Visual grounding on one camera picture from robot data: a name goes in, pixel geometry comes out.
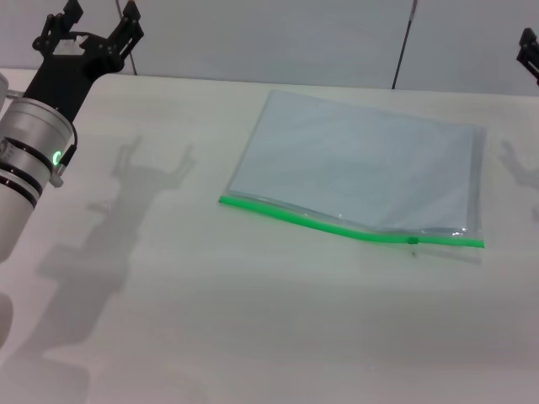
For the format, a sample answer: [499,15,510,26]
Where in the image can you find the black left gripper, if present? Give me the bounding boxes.
[23,0,147,127]

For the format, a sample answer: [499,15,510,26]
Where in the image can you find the clear document bag green zipper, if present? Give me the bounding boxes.
[218,88,488,251]

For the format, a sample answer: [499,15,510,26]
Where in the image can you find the short black wrist cable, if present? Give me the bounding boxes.
[56,120,79,170]

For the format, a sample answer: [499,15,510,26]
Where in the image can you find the thin dark cable red tip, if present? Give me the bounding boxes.
[390,0,419,90]

